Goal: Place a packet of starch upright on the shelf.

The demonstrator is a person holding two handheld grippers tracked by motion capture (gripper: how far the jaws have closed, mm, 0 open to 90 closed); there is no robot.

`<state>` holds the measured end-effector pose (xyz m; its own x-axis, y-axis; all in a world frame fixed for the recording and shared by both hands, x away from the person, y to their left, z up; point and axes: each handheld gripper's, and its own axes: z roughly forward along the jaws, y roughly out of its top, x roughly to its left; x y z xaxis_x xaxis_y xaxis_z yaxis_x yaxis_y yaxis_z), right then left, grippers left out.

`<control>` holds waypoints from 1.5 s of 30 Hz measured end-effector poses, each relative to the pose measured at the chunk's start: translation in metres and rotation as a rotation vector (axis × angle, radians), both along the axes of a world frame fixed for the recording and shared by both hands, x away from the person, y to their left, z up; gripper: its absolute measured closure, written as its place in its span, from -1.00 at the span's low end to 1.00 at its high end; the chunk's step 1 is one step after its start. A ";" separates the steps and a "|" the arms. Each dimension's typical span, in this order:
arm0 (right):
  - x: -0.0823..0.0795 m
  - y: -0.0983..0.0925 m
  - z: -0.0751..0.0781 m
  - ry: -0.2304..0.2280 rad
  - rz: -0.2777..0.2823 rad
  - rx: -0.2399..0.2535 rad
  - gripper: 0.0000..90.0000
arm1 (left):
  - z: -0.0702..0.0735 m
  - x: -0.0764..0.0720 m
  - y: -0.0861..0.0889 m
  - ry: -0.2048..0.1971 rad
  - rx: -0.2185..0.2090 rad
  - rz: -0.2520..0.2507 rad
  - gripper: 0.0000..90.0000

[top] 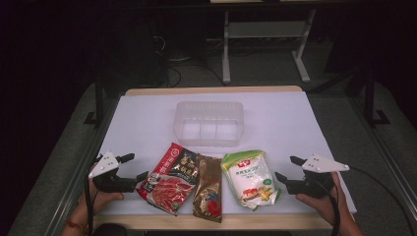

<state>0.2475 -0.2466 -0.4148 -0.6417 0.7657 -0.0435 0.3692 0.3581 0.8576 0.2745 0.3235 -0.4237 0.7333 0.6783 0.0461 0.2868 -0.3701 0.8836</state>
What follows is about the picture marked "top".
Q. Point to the person's left hand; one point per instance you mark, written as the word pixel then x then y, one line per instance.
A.
pixel 98 201

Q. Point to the metal frame rail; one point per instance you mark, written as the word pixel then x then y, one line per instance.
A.
pixel 387 154
pixel 77 180

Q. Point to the white metal table frame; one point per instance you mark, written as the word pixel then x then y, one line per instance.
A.
pixel 226 49

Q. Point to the clear plastic container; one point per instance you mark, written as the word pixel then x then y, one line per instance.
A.
pixel 208 124

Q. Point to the person's right hand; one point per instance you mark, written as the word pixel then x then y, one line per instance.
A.
pixel 324 206

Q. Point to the white and green food packet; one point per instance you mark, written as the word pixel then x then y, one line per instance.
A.
pixel 252 180

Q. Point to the black metal stand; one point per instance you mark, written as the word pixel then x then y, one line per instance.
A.
pixel 99 98
pixel 369 98

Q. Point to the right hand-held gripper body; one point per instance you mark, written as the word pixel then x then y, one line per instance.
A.
pixel 311 183

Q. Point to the red and black food packet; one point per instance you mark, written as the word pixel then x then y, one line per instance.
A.
pixel 170 183

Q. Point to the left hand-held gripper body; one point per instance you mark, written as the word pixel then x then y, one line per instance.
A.
pixel 109 185

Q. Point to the brown food packet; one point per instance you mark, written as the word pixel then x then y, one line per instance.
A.
pixel 208 187

